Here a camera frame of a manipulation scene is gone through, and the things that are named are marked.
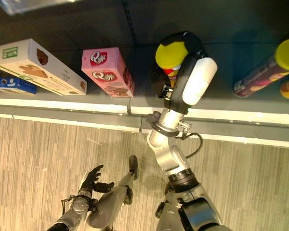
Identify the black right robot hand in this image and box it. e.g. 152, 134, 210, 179
158, 31, 219, 115

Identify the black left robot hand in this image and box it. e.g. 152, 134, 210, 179
79, 165, 115, 193

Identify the red chips can yellow lid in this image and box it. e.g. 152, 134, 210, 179
155, 41, 188, 89

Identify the silver robot leg with dark foot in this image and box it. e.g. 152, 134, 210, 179
86, 155, 139, 230

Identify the purple chips can yellow lid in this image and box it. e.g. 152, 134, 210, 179
233, 38, 289, 98

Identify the grey store shelf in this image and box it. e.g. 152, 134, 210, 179
0, 0, 289, 145

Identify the pink snack box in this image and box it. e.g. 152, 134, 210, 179
80, 47, 136, 98

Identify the blue cookie box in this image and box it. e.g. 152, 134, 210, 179
0, 77, 38, 95

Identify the white chocolate biscuit box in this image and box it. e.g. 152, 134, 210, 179
0, 38, 88, 96

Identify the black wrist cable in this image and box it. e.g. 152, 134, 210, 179
175, 131, 204, 160

